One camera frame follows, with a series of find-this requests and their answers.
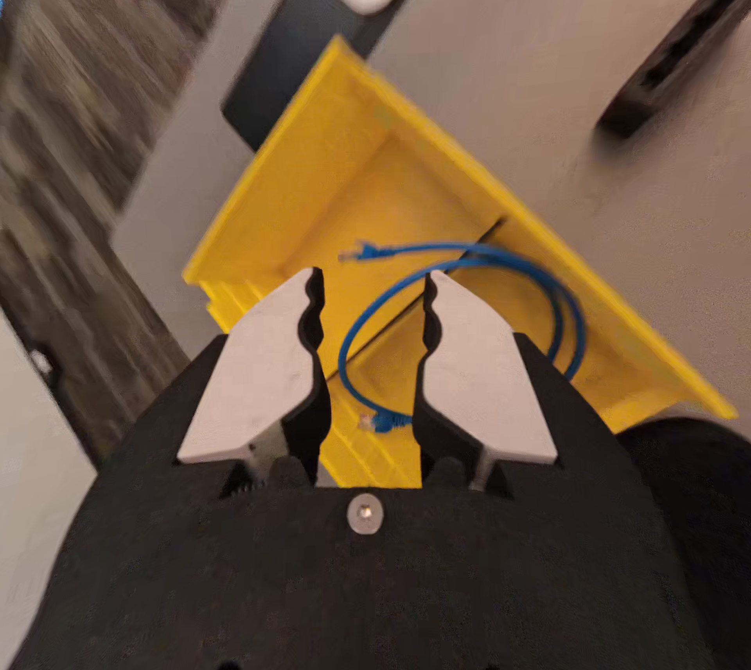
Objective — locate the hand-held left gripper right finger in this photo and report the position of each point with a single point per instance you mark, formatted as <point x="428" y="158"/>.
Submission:
<point x="487" y="388"/>

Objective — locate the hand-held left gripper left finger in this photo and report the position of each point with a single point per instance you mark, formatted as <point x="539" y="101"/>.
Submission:
<point x="252" y="382"/>

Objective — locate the yellow plastic bin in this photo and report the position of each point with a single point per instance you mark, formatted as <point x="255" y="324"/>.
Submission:
<point x="328" y="183"/>

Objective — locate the black ethernet switch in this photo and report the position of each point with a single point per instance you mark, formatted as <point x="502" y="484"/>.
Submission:
<point x="675" y="53"/>

